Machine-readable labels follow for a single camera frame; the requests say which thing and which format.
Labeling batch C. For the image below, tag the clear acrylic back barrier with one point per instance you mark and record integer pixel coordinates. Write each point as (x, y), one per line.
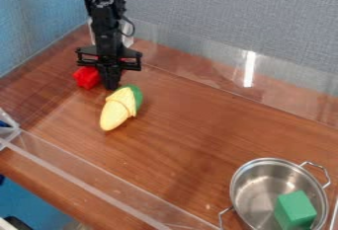
(278, 83)

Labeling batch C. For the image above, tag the silver metal pot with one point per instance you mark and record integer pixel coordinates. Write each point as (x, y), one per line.
(261, 180)

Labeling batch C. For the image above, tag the clear acrylic left bracket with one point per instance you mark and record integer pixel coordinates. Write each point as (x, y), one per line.
(10, 129)

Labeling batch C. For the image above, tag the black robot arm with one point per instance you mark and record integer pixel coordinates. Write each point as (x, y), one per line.
(107, 15)

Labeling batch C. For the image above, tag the clear acrylic barrier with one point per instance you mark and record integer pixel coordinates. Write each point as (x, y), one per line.
(86, 191)
(278, 83)

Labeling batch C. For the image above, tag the clear acrylic front barrier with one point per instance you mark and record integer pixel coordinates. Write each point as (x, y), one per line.
(86, 191)

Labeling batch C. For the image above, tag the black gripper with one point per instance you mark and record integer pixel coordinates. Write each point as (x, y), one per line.
(110, 64)

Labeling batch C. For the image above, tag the yellow toy corn cob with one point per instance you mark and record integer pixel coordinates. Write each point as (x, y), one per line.
(122, 105)

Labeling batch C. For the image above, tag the green cube block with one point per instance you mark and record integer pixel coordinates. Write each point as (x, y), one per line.
(294, 211)

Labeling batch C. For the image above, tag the red rectangular block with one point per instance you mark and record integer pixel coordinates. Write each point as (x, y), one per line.
(86, 77)

